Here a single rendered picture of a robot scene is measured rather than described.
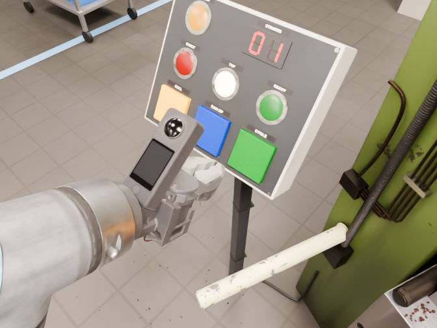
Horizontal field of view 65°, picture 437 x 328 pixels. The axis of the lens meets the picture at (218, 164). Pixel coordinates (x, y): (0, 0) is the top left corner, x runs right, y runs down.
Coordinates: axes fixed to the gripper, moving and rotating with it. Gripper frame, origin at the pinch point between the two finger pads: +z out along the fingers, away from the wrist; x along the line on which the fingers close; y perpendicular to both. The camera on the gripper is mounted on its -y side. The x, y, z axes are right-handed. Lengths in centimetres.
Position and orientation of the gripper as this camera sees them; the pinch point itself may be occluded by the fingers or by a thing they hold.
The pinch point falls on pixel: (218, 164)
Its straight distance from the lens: 52.7
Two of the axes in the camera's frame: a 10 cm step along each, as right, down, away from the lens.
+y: -3.2, 8.5, 4.2
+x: 7.7, 4.9, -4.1
